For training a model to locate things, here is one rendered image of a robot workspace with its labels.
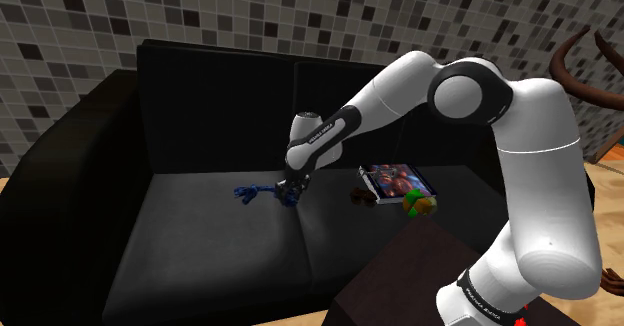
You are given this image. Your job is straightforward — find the brown curved wooden furniture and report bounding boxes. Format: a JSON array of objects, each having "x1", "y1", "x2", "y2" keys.
[{"x1": 548, "y1": 24, "x2": 624, "y2": 112}]

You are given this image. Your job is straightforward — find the green and orange ball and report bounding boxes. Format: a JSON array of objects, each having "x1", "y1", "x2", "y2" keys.
[{"x1": 401, "y1": 188, "x2": 439, "y2": 219}]

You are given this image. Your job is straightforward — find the blue rope toy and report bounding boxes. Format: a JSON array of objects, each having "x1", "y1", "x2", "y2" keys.
[{"x1": 232, "y1": 183, "x2": 300, "y2": 209}]

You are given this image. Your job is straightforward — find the small dark brown object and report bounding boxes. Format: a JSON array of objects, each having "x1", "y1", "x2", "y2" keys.
[{"x1": 349, "y1": 188, "x2": 379, "y2": 209}]

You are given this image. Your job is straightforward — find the black leather sofa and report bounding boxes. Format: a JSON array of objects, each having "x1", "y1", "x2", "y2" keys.
[{"x1": 0, "y1": 38, "x2": 597, "y2": 326}]

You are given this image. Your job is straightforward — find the book with colourful cover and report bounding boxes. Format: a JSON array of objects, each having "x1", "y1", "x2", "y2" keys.
[{"x1": 357, "y1": 162, "x2": 438, "y2": 206}]

